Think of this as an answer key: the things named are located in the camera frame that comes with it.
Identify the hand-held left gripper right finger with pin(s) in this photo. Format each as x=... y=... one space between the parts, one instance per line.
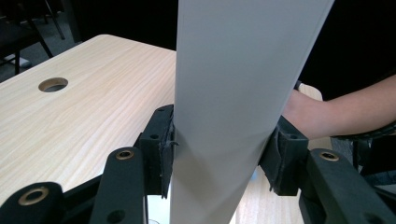
x=330 y=193

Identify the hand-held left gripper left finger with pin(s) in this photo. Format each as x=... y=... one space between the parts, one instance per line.
x=124 y=186

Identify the white desk lamp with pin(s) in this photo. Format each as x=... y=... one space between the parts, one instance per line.
x=233 y=77

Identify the black folding chair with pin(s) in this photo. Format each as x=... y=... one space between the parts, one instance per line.
x=12 y=34

